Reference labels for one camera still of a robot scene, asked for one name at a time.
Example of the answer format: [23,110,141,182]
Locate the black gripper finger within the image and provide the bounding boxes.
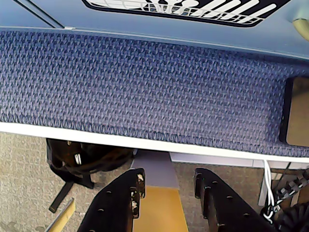
[194,168,278,232]
[77,168,146,232]

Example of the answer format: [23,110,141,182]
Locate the yellow flat board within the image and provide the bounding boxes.
[132,186,189,232]

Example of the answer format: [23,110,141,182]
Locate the black backpack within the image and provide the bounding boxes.
[45,139,136,213]

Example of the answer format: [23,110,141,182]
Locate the tan wooden slat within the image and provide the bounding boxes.
[45,197,76,232]

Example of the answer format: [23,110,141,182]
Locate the black power strip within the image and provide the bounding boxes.
[276,169,309,201]

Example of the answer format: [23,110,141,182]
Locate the black edged tan board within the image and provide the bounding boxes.
[279,76,309,147]

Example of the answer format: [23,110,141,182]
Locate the blue woven mat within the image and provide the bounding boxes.
[0,30,309,158]

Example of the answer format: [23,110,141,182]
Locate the blue dishwasher door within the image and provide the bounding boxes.
[18,0,309,53]

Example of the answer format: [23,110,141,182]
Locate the white cable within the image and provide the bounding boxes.
[262,159,277,220]

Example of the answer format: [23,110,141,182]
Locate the black corrugated hose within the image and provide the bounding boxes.
[276,202,309,232]

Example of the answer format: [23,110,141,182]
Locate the gold dishwasher handle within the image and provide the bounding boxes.
[292,16,309,41]

